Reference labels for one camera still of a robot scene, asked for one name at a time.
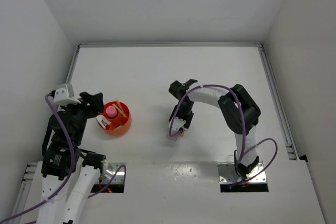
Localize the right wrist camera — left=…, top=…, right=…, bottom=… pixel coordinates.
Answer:
left=168, top=118, right=186, bottom=141

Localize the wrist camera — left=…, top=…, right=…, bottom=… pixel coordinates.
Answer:
left=54, top=83, right=81, bottom=106
left=168, top=118, right=186, bottom=141

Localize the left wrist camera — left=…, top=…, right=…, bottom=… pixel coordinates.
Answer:
left=54, top=83, right=81, bottom=106

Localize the aluminium frame rail left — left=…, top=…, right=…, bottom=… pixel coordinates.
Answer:
left=41, top=45, right=81, bottom=162

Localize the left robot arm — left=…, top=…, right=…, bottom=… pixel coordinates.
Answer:
left=37, top=89, right=106, bottom=223

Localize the orange round desk organizer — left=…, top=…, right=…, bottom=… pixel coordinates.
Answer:
left=99, top=101, right=132, bottom=137

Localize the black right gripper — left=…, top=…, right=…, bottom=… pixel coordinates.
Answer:
left=172, top=101, right=195, bottom=129

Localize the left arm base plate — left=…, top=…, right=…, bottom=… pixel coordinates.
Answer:
left=98, top=163, right=126, bottom=185

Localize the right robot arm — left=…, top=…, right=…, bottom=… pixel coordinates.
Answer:
left=168, top=79, right=261, bottom=179

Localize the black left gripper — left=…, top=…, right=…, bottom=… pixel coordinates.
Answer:
left=61, top=90, right=104, bottom=144

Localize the yellow pen with clear cap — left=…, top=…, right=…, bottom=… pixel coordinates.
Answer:
left=115, top=99, right=126, bottom=116

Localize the pink glue stick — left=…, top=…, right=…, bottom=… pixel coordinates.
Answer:
left=106, top=105, right=119, bottom=119

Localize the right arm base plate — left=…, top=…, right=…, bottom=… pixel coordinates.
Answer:
left=217, top=162, right=267, bottom=183

